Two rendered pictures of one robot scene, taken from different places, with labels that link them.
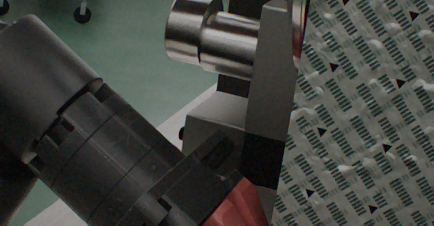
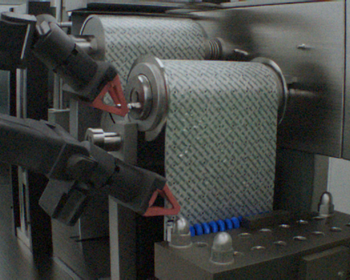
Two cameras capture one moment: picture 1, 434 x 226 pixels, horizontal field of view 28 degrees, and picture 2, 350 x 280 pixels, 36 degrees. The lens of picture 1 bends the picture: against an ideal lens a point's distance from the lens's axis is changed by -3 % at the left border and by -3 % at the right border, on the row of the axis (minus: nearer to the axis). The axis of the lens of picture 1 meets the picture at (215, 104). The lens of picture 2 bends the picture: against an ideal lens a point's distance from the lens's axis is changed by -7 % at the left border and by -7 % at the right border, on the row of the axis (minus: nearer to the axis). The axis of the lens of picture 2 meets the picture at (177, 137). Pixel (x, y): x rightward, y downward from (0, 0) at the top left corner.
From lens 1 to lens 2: 0.68 m
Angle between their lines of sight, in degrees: 49
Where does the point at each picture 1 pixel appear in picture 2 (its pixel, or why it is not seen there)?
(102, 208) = (133, 187)
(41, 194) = not seen: outside the picture
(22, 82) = (103, 158)
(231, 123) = not seen: hidden behind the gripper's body
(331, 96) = (175, 137)
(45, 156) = (115, 178)
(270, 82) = (129, 147)
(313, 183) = (175, 162)
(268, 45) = (127, 136)
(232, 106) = not seen: hidden behind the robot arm
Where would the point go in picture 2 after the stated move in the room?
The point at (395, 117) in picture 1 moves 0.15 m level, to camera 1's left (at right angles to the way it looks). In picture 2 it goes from (190, 137) to (123, 147)
